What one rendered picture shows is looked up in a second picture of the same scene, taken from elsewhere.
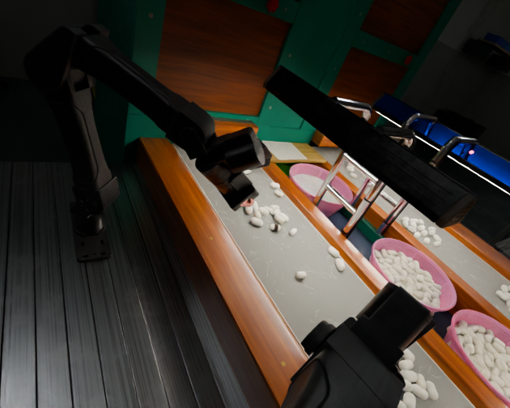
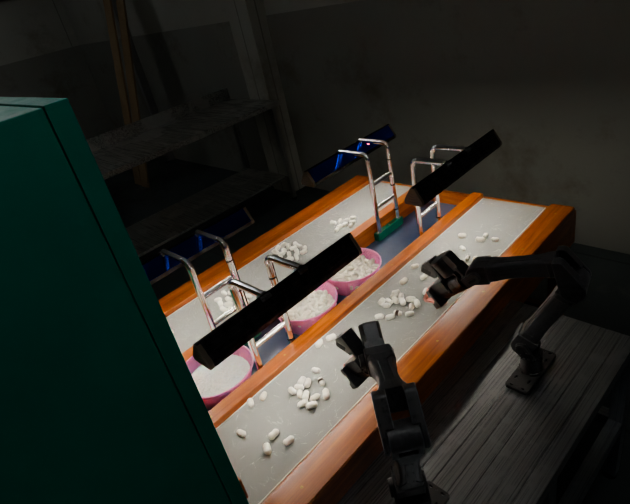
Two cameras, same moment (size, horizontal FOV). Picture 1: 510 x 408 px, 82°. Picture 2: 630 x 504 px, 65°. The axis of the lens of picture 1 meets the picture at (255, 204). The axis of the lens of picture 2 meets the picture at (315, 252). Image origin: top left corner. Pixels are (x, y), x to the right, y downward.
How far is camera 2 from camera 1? 1.32 m
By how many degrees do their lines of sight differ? 70
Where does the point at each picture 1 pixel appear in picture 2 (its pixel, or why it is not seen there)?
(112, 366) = (489, 426)
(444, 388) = (388, 288)
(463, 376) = (378, 280)
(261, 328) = (425, 354)
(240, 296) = (413, 370)
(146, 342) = (464, 421)
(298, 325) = (403, 346)
